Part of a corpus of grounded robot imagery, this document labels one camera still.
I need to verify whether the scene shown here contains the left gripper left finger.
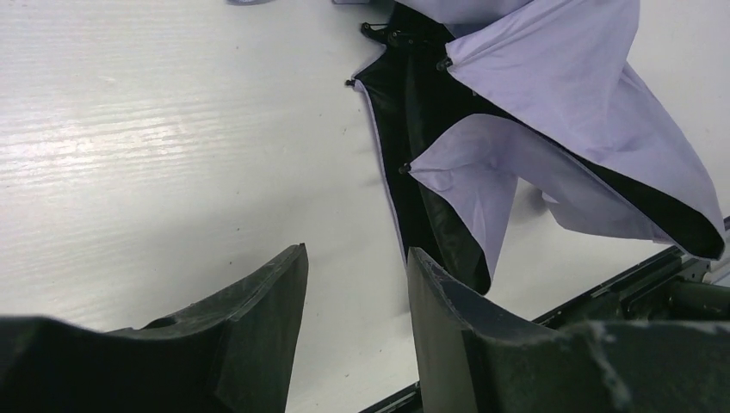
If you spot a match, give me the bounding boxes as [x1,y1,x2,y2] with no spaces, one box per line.
[1,244,308,412]

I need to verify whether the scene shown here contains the black and lavender folding umbrella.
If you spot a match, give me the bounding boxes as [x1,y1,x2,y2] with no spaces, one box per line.
[347,0,726,294]

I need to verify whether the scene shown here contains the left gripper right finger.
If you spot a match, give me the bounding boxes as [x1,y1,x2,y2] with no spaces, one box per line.
[405,247,730,413]

